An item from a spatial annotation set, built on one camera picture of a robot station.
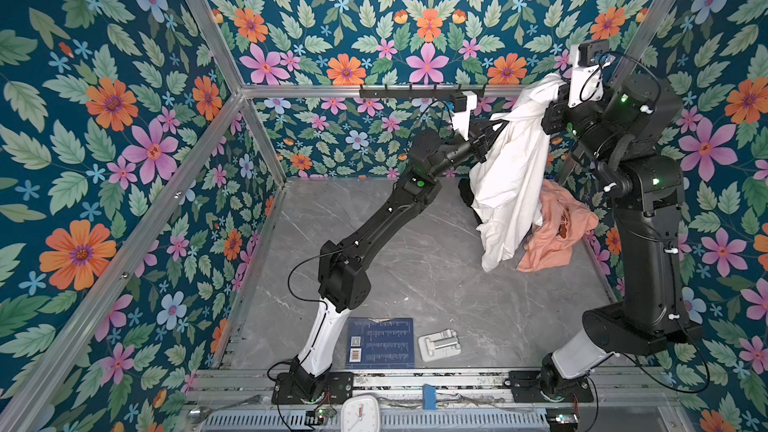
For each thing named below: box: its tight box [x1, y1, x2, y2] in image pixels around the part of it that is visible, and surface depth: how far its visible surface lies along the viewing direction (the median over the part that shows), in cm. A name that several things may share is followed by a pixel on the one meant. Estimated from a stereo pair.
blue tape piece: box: [422, 383, 437, 411], surface depth 74 cm
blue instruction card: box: [346, 317, 415, 369], surface depth 82 cm
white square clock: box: [340, 395, 380, 432], surface depth 69 cm
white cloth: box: [469, 74, 568, 272], surface depth 68 cm
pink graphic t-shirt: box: [516, 180, 599, 272], surface depth 98 cm
